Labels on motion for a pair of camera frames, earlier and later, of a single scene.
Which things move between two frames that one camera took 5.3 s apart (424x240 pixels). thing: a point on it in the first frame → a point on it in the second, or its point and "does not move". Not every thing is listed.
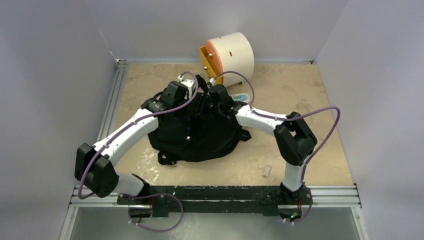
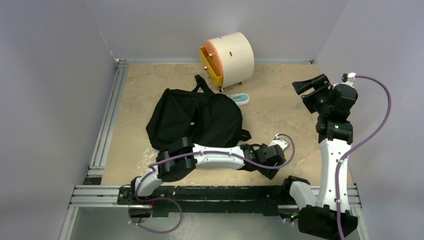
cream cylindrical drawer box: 232,53 does not move
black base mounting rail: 214,199 does not move
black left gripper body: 184,101 → 268,172
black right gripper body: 218,106 → 323,107
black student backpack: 197,131 does not move
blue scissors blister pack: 241,97 does not move
